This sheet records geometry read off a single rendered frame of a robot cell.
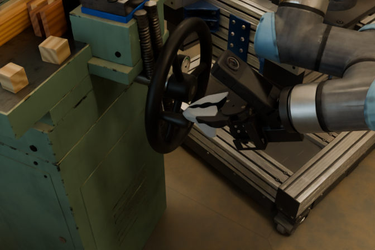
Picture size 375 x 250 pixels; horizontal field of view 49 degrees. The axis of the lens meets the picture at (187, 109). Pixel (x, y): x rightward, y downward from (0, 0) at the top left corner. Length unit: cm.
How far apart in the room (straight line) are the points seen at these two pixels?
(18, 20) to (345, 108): 65
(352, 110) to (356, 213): 119
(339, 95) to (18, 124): 51
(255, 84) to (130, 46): 27
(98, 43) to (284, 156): 94
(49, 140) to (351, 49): 55
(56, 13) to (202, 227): 101
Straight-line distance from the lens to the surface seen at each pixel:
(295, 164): 155
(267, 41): 66
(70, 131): 87
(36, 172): 94
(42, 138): 83
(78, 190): 98
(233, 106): 66
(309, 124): 61
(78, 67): 83
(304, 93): 60
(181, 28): 77
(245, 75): 63
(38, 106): 77
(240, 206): 165
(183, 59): 115
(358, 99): 58
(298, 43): 66
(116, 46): 81
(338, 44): 65
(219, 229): 159
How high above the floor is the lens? 134
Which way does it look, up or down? 41 degrees down
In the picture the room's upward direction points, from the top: straight up
